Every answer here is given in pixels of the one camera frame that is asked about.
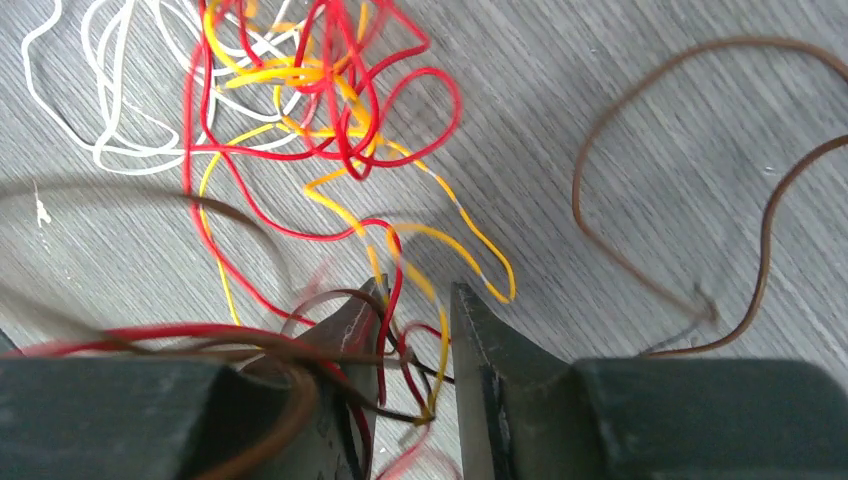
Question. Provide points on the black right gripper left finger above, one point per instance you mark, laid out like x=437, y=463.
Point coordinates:
x=197, y=401

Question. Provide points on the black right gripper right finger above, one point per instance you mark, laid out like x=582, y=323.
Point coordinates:
x=525, y=414

